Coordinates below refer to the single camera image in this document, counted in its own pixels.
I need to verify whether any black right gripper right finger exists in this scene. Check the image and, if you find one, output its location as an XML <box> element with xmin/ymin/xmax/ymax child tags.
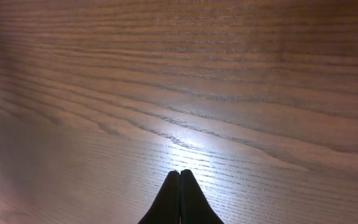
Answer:
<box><xmin>180</xmin><ymin>169</ymin><xmax>224</xmax><ymax>224</ymax></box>

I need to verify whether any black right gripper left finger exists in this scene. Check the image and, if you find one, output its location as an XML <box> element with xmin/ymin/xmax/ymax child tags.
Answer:
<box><xmin>139</xmin><ymin>170</ymin><xmax>180</xmax><ymax>224</ymax></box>

